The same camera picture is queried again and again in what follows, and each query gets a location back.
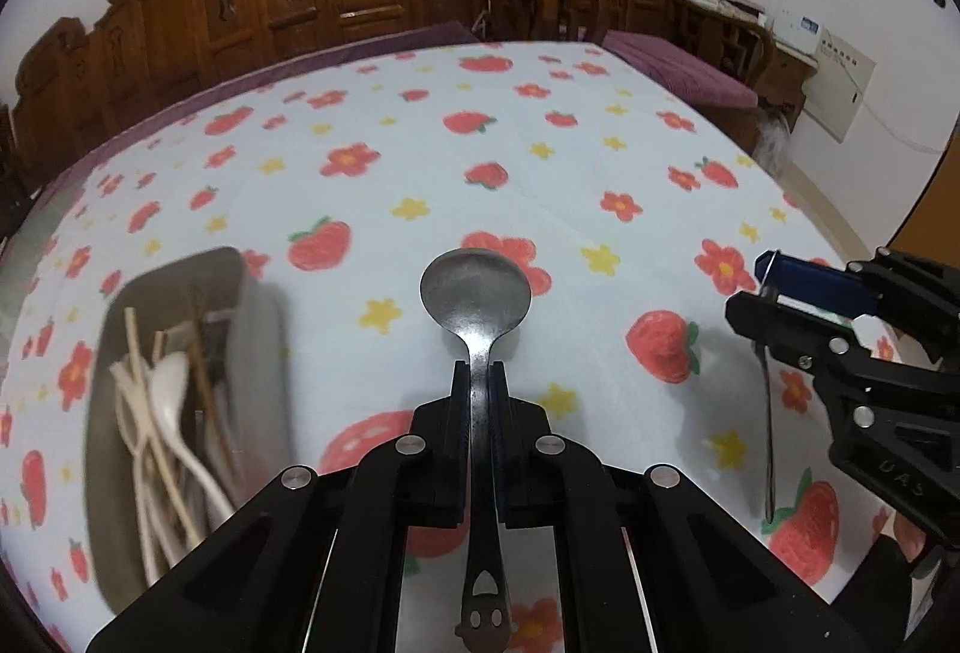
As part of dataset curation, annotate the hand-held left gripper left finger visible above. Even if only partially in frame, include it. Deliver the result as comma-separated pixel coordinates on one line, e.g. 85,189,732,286
86,359,473,653

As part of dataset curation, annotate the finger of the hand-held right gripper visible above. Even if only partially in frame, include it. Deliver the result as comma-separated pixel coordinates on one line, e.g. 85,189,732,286
724,291,960,378
754,246,960,328

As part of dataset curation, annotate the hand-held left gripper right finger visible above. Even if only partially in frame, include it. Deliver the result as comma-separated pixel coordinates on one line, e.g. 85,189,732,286
487,359,863,653

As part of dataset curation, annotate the small metal spoon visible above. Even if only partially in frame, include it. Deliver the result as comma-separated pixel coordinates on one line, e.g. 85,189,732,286
757,334,778,523

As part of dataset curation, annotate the large metal spoon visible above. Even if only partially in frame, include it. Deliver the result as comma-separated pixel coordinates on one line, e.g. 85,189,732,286
418,249,535,651

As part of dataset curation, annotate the rectangular metal tray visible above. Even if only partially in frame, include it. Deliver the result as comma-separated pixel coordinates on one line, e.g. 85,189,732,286
81,246,295,618

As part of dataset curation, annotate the brown wooden chopstick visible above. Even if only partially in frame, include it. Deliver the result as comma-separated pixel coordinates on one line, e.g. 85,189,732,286
190,289,250,505

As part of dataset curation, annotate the white ceramic soup spoon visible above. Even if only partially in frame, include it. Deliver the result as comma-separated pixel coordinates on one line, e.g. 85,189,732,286
148,350,235,525

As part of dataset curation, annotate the white plastic spoon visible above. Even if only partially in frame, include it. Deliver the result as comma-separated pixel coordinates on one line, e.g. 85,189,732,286
109,359,164,588

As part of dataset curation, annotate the white plastic bag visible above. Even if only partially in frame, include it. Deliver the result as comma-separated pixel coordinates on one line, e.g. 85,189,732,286
752,107,794,180

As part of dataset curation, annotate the small purple seat cushion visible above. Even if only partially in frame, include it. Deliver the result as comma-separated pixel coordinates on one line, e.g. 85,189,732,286
602,29,760,112

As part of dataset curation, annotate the white box with blue label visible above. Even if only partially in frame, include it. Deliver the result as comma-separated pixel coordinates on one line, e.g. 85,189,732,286
772,9,824,55

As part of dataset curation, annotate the long purple seat cushion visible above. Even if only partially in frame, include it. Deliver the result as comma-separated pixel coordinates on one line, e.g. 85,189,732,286
34,19,482,208

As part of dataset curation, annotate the white wall cable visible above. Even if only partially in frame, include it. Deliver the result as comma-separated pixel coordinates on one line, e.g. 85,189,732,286
855,96,947,157

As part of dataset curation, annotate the white wall electrical panel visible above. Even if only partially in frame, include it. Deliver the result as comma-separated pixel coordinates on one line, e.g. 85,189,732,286
796,25,878,145

